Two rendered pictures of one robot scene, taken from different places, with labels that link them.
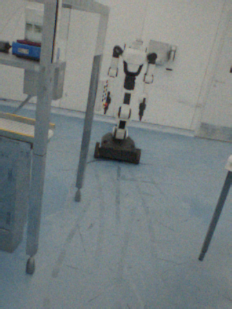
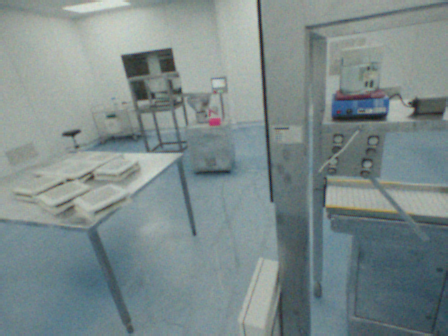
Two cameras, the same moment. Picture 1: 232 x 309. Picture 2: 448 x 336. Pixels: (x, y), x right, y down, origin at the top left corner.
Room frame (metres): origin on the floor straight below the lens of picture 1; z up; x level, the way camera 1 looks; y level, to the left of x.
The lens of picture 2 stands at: (2.95, 0.28, 1.62)
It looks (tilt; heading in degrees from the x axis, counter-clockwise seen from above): 22 degrees down; 195
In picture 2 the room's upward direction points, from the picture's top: 8 degrees counter-clockwise
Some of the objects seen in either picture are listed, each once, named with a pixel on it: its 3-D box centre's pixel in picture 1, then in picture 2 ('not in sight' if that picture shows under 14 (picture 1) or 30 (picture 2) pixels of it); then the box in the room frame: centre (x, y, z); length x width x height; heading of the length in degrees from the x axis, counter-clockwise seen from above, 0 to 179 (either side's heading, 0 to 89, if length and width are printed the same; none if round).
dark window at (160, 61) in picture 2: not in sight; (151, 76); (-3.17, -3.05, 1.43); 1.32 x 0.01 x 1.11; 93
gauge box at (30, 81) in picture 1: (44, 79); (350, 150); (1.86, 0.51, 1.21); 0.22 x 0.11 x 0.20; 82
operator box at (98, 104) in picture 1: (101, 94); (266, 329); (2.55, 0.20, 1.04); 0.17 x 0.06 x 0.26; 172
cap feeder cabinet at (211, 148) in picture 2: not in sight; (212, 145); (-0.73, -0.96, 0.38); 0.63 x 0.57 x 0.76; 93
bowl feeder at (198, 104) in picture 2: not in sight; (204, 109); (-0.78, -1.01, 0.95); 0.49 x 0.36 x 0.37; 93
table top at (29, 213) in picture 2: not in sight; (70, 179); (1.40, -1.48, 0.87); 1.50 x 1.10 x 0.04; 84
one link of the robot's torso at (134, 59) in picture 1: (133, 60); not in sight; (3.89, -0.01, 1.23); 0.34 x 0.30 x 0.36; 93
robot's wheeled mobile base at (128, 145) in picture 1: (118, 139); not in sight; (3.87, -0.01, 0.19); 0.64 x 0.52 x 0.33; 3
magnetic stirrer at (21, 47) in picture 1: (36, 50); (357, 103); (1.78, 0.54, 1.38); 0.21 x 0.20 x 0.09; 172
